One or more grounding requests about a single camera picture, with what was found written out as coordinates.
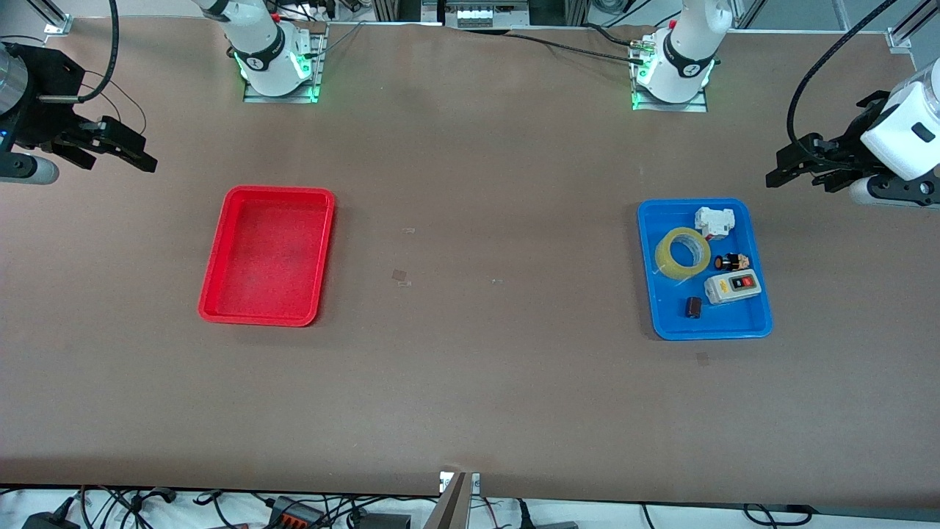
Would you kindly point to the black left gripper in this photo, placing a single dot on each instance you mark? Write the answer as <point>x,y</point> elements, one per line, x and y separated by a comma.
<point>854,137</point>

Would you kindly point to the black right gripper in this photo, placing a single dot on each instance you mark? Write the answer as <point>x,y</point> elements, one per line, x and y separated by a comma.
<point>45,110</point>

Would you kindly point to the yellow tape roll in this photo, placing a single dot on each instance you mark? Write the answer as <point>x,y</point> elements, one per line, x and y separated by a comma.
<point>664,264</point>

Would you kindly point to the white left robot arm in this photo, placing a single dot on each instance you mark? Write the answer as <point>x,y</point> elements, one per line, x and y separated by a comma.
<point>687,51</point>

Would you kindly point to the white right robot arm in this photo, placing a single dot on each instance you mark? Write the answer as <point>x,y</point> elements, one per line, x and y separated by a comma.
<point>264,44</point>

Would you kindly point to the black orange push button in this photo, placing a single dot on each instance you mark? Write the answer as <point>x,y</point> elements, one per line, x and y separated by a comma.
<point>731,261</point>

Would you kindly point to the blue plastic tray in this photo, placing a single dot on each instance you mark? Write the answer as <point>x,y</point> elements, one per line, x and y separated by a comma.
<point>734,322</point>

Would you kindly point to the dark cylindrical capacitor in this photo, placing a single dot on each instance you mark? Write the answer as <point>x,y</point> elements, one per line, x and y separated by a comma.
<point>693,307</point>

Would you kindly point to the red plastic tray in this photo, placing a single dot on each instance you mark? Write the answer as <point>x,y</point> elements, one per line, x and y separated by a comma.
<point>264,257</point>

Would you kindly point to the black power adapter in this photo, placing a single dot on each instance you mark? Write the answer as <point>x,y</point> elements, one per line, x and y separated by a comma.
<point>51,522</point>

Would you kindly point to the black orange power strip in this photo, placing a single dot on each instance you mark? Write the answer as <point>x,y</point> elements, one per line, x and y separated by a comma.
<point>294,514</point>

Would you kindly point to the black plug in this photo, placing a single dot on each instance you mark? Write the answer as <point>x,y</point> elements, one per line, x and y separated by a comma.
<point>547,524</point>

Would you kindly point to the aluminium profile bar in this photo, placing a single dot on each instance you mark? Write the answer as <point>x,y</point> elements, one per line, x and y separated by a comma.
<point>449,510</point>

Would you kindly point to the metal corner bracket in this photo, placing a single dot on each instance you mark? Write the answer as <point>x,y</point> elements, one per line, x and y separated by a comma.
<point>900,40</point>
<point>57,29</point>

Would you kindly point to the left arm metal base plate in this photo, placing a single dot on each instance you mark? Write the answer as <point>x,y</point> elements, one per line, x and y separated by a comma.
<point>690,107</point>

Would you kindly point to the grey on-off switch box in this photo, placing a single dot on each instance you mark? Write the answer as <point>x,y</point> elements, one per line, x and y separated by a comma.
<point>723,289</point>

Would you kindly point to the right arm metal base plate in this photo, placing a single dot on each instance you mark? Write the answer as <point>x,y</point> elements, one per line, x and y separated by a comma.
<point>257,97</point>

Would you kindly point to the metal frame with connector box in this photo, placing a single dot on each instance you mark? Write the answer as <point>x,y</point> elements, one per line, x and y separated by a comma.
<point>477,15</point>

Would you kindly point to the small white mounting bracket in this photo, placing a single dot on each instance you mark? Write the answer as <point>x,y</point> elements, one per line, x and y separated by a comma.
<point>443,481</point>

